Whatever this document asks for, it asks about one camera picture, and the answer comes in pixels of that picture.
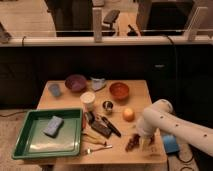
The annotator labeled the purple grape bunch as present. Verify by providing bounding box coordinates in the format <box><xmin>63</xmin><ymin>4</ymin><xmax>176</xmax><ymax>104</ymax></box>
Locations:
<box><xmin>125</xmin><ymin>134</ymin><xmax>140</xmax><ymax>152</ymax></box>

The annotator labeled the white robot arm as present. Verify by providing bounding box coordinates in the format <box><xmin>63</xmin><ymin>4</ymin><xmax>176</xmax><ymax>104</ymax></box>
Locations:
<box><xmin>136</xmin><ymin>99</ymin><xmax>213</xmax><ymax>157</ymax></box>

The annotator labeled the red bowl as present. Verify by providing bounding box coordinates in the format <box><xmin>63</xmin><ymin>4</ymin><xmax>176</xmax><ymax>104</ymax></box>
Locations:
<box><xmin>109</xmin><ymin>82</ymin><xmax>129</xmax><ymax>100</ymax></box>

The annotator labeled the purple bowl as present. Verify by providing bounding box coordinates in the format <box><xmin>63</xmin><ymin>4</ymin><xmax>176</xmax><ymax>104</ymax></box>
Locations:
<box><xmin>65</xmin><ymin>74</ymin><xmax>87</xmax><ymax>92</ymax></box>

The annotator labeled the blue object on floor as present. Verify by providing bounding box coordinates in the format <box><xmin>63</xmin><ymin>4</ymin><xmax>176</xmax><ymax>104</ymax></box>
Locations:
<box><xmin>163</xmin><ymin>135</ymin><xmax>179</xmax><ymax>154</ymax></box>

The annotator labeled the yellow orange fruit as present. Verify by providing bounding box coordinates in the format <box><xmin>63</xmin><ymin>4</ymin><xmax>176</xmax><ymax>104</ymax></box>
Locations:
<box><xmin>122</xmin><ymin>108</ymin><xmax>135</xmax><ymax>122</ymax></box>

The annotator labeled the dark rectangular block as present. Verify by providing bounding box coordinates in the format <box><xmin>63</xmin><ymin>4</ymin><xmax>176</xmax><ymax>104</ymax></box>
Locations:
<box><xmin>91</xmin><ymin>121</ymin><xmax>112</xmax><ymax>138</ymax></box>

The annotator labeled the small metal cup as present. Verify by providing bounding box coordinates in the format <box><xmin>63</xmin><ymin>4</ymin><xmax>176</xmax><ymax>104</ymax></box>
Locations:
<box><xmin>102</xmin><ymin>101</ymin><xmax>113</xmax><ymax>115</ymax></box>

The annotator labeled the silver fork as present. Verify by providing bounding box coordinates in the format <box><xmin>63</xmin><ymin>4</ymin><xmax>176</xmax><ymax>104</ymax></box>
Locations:
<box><xmin>82</xmin><ymin>145</ymin><xmax>113</xmax><ymax>155</ymax></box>

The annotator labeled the yellow banana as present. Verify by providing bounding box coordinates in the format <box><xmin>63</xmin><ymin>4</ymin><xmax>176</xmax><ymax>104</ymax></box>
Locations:
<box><xmin>82</xmin><ymin>131</ymin><xmax>107</xmax><ymax>146</ymax></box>

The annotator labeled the white cup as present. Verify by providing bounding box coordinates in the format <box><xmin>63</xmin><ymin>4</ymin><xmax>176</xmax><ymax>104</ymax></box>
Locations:
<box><xmin>80</xmin><ymin>92</ymin><xmax>95</xmax><ymax>111</ymax></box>

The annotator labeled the blue sponge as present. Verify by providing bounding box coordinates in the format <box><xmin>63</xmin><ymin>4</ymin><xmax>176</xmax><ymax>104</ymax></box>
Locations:
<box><xmin>43</xmin><ymin>116</ymin><xmax>63</xmax><ymax>137</ymax></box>

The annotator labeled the green plastic tray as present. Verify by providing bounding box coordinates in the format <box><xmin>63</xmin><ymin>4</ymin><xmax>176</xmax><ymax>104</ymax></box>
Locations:
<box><xmin>12</xmin><ymin>108</ymin><xmax>83</xmax><ymax>160</ymax></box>

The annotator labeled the blue cup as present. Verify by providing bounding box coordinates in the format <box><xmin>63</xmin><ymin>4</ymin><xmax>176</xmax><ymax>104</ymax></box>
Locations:
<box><xmin>48</xmin><ymin>83</ymin><xmax>61</xmax><ymax>97</ymax></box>

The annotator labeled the black office chair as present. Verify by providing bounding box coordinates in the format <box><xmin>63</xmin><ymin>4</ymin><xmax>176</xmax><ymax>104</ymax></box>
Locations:
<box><xmin>102</xmin><ymin>10</ymin><xmax>120</xmax><ymax>36</ymax></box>

